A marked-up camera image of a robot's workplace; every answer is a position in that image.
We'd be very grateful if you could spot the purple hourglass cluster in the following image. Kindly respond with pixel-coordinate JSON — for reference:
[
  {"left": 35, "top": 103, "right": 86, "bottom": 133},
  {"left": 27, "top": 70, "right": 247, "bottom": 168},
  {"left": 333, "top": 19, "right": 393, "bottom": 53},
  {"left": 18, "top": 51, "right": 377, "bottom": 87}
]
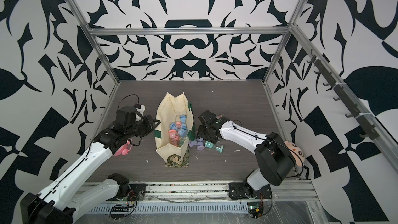
[{"left": 189, "top": 138, "right": 205, "bottom": 150}]

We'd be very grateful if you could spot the green hourglass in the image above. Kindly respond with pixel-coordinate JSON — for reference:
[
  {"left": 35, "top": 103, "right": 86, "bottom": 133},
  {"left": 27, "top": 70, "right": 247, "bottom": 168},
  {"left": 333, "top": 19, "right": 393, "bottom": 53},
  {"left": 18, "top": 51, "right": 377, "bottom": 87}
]
[{"left": 205, "top": 141, "right": 224, "bottom": 153}]

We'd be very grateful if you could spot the dark blue hourglass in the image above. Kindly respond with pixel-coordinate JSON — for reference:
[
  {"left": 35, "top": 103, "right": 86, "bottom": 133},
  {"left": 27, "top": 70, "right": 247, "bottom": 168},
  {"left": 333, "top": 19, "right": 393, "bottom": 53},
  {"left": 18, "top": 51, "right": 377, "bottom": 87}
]
[{"left": 180, "top": 115, "right": 188, "bottom": 131}]

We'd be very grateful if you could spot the pink hourglass front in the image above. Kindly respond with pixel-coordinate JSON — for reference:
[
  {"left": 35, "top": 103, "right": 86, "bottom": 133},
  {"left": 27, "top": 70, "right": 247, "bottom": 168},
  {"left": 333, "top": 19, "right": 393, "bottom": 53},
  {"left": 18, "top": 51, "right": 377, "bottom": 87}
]
[{"left": 169, "top": 129, "right": 178, "bottom": 140}]

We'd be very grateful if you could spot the cream canvas tote bag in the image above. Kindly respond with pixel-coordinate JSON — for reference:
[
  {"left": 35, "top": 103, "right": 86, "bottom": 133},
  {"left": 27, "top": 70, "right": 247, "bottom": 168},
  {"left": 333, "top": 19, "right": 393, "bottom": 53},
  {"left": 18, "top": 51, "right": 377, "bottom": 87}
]
[{"left": 154, "top": 93, "right": 195, "bottom": 168}]

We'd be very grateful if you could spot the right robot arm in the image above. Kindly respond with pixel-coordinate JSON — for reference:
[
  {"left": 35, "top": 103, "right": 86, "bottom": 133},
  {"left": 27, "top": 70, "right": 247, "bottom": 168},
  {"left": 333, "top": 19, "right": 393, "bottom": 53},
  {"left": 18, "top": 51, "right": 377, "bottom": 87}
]
[{"left": 198, "top": 111, "right": 304, "bottom": 200}]

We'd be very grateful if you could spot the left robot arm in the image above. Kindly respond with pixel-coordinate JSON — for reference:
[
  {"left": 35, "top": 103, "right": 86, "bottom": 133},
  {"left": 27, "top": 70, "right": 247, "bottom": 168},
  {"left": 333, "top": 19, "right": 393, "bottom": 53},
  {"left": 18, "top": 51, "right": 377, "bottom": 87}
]
[{"left": 20, "top": 104, "right": 161, "bottom": 224}]

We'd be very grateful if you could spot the pink toy cup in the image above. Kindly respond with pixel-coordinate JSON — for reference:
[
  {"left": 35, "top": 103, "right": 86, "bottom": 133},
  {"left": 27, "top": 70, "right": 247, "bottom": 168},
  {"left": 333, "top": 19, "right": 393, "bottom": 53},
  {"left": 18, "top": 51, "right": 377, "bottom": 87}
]
[{"left": 113, "top": 140, "right": 132, "bottom": 156}]

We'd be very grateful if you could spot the plush doll toy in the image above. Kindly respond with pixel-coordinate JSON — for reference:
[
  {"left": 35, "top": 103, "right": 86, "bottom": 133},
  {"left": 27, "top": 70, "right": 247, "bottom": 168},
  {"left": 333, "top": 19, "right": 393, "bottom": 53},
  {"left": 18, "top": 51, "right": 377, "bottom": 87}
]
[{"left": 285, "top": 141, "right": 305, "bottom": 167}]

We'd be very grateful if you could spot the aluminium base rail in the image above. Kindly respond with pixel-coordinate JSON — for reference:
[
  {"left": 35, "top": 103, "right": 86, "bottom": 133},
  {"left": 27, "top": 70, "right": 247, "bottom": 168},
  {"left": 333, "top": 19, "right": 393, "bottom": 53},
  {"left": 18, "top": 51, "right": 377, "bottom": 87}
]
[{"left": 67, "top": 180, "right": 321, "bottom": 218}]

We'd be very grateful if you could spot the black hook rail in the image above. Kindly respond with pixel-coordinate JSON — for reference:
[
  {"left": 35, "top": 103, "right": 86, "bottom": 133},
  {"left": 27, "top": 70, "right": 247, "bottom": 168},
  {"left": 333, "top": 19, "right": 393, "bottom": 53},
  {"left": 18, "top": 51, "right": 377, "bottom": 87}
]
[{"left": 307, "top": 50, "right": 380, "bottom": 140}]

